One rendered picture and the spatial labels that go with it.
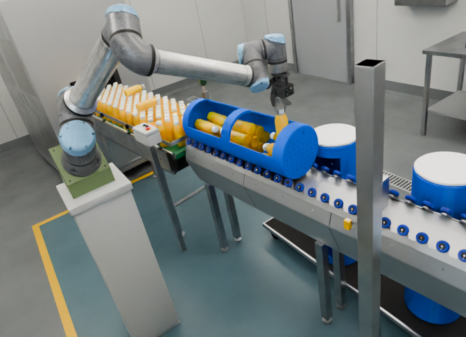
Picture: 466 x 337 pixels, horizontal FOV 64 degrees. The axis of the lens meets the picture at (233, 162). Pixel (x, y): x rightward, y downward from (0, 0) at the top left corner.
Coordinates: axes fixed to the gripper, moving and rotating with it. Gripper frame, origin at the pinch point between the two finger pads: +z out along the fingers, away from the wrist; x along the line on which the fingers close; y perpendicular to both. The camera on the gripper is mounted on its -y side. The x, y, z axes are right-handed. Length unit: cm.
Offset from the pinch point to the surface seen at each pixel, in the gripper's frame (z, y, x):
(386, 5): 20, -137, 339
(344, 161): 36.9, 18.0, 26.5
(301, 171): 32.1, 10.6, 0.0
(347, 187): 37, 33, 7
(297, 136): 11.5, 10.4, -0.4
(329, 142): 26.5, 10.2, 24.3
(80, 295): 131, -122, -108
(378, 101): -30, 72, -33
